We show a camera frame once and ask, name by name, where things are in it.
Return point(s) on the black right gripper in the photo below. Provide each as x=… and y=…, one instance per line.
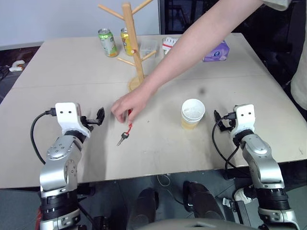
x=226, y=124

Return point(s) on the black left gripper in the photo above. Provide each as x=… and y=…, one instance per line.
x=91, y=121

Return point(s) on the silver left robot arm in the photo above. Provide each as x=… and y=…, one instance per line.
x=60, y=165

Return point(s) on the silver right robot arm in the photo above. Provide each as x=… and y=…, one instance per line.
x=262, y=163

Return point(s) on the person's bare forearm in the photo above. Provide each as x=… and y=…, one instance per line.
x=192, y=45

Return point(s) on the person's bare hand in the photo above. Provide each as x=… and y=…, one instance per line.
x=130, y=103

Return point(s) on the white paper cup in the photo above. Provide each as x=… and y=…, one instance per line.
x=192, y=112

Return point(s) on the purple tissue pack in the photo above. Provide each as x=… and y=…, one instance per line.
x=217, y=52

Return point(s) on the green drink can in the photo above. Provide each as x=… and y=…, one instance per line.
x=108, y=43

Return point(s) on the wooden peg tree stand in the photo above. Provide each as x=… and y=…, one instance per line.
x=134, y=48

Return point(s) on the yellow drink can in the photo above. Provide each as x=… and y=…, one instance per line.
x=125, y=42

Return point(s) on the white shoe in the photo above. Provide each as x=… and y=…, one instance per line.
x=243, y=194

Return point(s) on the dark rounded shape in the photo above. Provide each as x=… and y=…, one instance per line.
x=204, y=201
x=146, y=206

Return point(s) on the clear plastic box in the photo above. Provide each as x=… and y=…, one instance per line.
x=149, y=46

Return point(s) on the white and red carton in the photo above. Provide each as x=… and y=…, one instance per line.
x=168, y=45

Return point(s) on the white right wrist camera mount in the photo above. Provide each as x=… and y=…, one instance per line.
x=244, y=117

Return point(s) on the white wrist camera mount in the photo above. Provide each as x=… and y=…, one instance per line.
x=244, y=117
x=69, y=117

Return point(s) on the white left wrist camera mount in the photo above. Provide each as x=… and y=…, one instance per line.
x=69, y=117

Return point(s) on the black metal bracket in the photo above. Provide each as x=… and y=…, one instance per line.
x=237, y=209

